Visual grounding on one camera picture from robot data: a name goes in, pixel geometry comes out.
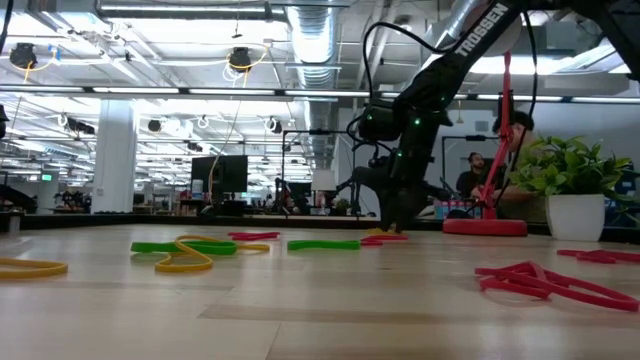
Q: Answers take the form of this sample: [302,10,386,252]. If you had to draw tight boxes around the colourful striped box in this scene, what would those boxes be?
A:
[433,199,484,221]

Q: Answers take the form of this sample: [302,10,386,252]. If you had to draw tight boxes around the black monitor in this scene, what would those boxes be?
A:
[190,154,249,194]

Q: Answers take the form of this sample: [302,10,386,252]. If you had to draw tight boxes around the person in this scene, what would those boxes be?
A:
[455,151,497,201]
[469,110,549,224]

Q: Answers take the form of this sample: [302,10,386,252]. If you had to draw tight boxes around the blue container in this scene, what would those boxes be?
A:
[602,174,640,229]

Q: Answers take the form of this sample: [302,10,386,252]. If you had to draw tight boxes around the black ceiling cord reel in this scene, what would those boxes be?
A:
[228,46,253,74]
[8,42,39,70]

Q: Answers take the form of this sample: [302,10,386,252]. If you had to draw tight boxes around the yellow rubber band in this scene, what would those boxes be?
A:
[153,234,272,274]
[0,256,70,281]

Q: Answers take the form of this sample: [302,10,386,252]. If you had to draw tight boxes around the white lampshade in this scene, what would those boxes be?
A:
[310,168,337,192]

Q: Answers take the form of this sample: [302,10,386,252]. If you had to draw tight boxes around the green rubber band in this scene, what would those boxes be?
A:
[286,239,362,252]
[130,240,239,256]

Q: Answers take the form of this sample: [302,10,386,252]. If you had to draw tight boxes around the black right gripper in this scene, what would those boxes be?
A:
[382,142,454,234]

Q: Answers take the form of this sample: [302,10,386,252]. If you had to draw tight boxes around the red rubber band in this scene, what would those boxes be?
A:
[556,248,640,265]
[473,259,640,314]
[227,230,281,242]
[359,233,410,248]

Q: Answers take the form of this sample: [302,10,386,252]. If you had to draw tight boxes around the long ceiling light bar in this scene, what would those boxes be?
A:
[0,83,640,104]

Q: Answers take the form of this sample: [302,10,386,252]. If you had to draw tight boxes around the silver ventilation duct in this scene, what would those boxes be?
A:
[287,0,342,156]
[422,0,481,51]

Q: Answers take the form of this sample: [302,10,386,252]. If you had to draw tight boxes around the red desk lamp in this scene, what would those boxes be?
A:
[442,0,530,238]

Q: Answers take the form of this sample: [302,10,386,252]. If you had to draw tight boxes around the white square column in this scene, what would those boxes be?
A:
[90,99,139,215]

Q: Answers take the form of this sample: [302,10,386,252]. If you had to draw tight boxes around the green plant in white pot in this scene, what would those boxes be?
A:
[507,134,640,243]

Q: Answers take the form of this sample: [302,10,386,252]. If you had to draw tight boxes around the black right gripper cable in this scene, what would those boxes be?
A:
[362,20,454,101]

